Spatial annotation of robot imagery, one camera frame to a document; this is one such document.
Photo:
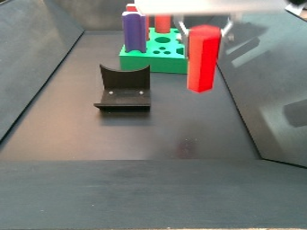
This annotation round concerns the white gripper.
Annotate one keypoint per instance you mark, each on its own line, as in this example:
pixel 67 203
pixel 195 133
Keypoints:
pixel 190 7

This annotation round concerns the red hexagon prism block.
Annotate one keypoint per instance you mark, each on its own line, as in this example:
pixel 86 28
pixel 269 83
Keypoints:
pixel 203 55

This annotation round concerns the green shape sorter board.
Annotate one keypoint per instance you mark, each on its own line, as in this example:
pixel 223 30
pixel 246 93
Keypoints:
pixel 163 57

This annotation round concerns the salmon cylinder block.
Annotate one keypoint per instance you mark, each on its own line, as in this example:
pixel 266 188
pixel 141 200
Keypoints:
pixel 162 24

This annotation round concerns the purple notched block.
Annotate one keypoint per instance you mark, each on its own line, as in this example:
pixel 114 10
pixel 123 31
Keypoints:
pixel 135 33

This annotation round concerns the black curved bracket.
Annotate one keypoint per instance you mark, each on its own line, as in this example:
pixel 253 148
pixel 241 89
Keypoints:
pixel 126 89

